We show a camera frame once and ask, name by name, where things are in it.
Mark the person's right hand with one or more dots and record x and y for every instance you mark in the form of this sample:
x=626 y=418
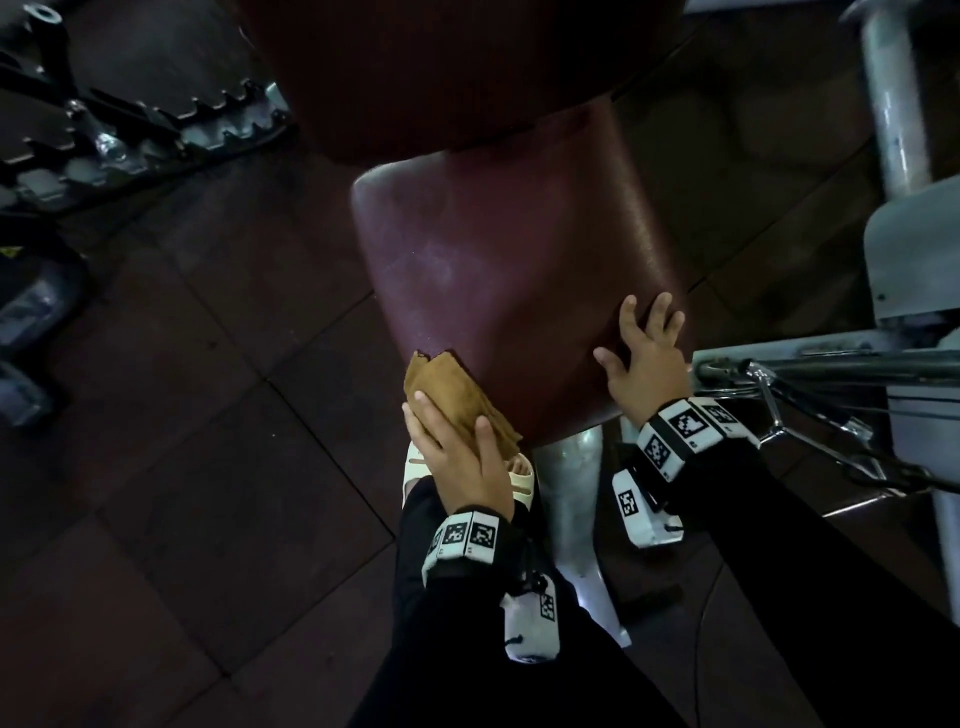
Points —
x=652 y=375

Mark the person's left hand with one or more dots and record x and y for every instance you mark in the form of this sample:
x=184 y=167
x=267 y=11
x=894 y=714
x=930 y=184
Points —
x=469 y=480

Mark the brown cleaning cloth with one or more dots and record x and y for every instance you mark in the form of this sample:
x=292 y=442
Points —
x=450 y=382

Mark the maroon seat pad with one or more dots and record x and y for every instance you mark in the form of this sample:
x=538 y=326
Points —
x=510 y=262

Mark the maroon backrest pad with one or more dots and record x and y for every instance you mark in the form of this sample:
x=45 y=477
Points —
x=450 y=67

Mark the person's right forearm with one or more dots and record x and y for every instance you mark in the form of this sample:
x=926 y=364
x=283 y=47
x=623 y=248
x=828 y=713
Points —
x=825 y=585

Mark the person's left forearm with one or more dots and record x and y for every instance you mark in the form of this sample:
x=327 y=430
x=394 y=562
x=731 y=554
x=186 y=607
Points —
x=450 y=652

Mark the left marker wristband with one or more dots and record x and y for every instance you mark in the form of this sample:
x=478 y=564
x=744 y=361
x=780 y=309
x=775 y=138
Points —
x=465 y=536

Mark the marker wristband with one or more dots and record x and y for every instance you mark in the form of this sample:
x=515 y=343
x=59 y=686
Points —
x=686 y=431
x=465 y=536

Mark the right marker wristband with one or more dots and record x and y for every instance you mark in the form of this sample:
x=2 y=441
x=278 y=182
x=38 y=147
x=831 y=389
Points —
x=686 y=431

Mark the long chrome bar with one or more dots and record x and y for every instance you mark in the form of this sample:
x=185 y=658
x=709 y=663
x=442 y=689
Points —
x=862 y=367

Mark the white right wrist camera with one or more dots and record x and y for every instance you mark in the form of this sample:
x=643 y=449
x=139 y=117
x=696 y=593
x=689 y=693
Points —
x=641 y=514

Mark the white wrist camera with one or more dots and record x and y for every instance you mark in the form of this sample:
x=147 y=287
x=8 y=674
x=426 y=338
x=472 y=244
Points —
x=532 y=622
x=641 y=514

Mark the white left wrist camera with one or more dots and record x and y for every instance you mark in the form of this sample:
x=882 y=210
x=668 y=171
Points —
x=532 y=622

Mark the black toothed adjustment rail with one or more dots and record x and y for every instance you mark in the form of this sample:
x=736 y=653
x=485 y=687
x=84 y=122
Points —
x=150 y=127

